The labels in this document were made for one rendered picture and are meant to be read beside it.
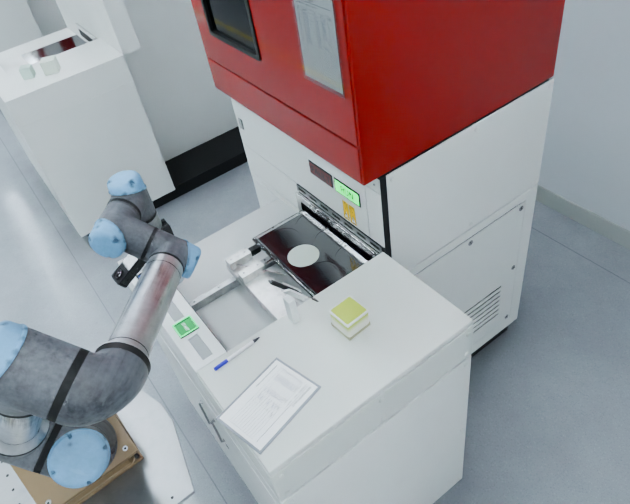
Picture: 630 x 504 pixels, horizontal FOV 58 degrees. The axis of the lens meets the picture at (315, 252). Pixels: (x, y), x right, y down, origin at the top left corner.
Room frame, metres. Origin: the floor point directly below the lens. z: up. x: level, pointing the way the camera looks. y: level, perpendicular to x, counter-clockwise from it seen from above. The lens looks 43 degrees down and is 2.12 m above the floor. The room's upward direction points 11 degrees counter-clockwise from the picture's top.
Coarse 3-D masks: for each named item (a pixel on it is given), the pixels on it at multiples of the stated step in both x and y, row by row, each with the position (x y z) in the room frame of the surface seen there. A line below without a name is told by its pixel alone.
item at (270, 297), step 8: (248, 264) 1.33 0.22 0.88; (232, 272) 1.32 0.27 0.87; (264, 272) 1.28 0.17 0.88; (240, 280) 1.27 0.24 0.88; (256, 280) 1.26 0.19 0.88; (264, 280) 1.25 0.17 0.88; (248, 288) 1.23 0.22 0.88; (256, 288) 1.22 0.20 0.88; (264, 288) 1.22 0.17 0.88; (272, 288) 1.21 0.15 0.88; (280, 288) 1.20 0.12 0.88; (256, 296) 1.19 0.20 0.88; (264, 296) 1.18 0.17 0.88; (272, 296) 1.18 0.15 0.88; (280, 296) 1.17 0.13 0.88; (264, 304) 1.15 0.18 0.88; (272, 304) 1.15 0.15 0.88; (280, 304) 1.14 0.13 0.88; (296, 304) 1.13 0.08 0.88; (272, 312) 1.11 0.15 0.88; (280, 312) 1.11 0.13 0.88
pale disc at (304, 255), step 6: (300, 246) 1.35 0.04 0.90; (306, 246) 1.34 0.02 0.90; (312, 246) 1.34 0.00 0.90; (294, 252) 1.33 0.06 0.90; (300, 252) 1.32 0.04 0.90; (306, 252) 1.32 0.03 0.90; (312, 252) 1.31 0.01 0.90; (318, 252) 1.31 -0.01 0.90; (288, 258) 1.31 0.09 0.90; (294, 258) 1.30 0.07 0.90; (300, 258) 1.29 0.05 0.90; (306, 258) 1.29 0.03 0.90; (312, 258) 1.28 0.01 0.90; (294, 264) 1.27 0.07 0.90; (300, 264) 1.27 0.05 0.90; (306, 264) 1.26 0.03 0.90
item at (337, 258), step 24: (312, 216) 1.48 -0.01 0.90; (264, 240) 1.41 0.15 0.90; (288, 240) 1.39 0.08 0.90; (312, 240) 1.37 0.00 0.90; (336, 240) 1.34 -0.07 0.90; (288, 264) 1.28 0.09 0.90; (312, 264) 1.26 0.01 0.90; (336, 264) 1.24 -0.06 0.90; (360, 264) 1.22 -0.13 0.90; (312, 288) 1.16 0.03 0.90
